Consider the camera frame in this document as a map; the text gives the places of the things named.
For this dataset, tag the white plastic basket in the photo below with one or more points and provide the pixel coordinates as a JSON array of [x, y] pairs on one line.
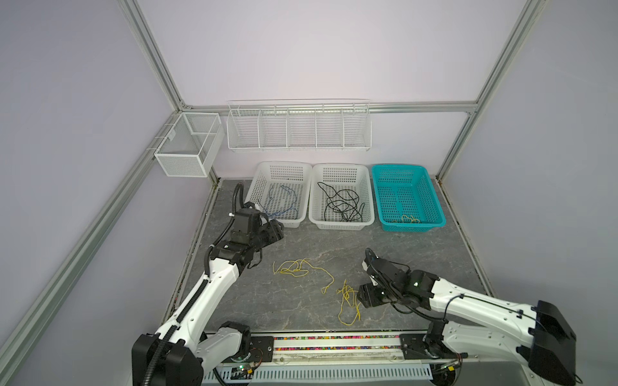
[[282, 190], [341, 197]]

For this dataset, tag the teal plastic basket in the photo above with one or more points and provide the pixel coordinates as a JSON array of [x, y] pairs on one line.
[[406, 199]]

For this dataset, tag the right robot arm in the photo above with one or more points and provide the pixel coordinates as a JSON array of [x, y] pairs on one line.
[[466, 324]]

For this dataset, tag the white plastic basket left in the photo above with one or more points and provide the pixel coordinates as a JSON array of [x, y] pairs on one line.
[[282, 190]]

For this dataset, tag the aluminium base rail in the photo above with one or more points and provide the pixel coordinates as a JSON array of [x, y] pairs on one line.
[[338, 345]]

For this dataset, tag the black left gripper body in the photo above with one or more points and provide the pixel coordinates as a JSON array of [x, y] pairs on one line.
[[269, 233]]

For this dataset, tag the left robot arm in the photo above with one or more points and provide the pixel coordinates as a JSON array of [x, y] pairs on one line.
[[179, 352]]

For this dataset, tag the white vented cable duct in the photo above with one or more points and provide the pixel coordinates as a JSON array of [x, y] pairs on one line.
[[328, 374]]

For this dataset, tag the white mesh wall box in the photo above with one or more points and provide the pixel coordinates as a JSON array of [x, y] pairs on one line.
[[191, 145]]

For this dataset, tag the white wire wall shelf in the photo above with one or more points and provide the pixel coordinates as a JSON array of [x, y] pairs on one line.
[[300, 125]]

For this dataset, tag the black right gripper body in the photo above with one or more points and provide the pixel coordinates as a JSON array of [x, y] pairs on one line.
[[372, 294]]

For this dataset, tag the white plastic basket middle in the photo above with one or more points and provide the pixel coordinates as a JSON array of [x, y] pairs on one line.
[[341, 197]]

